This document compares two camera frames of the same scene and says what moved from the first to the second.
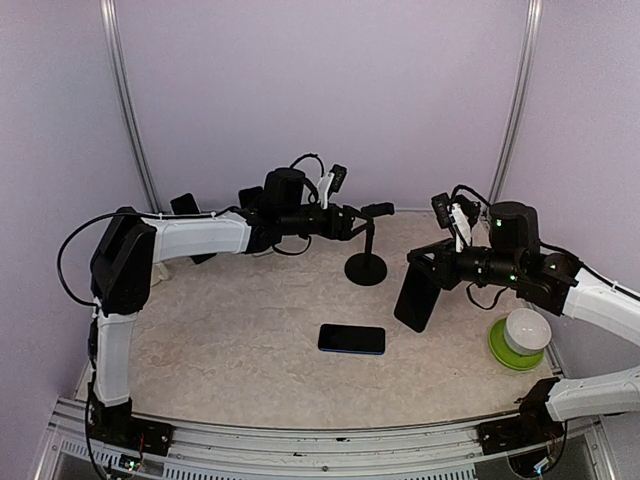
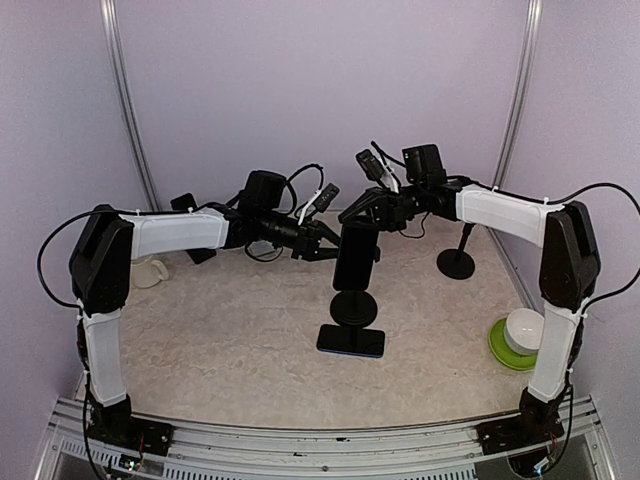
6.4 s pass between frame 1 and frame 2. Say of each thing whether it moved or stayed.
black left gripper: moved
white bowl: stayed
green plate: stayed
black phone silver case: stayed
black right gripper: moved
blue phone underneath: stayed
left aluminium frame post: stayed
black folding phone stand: stayed
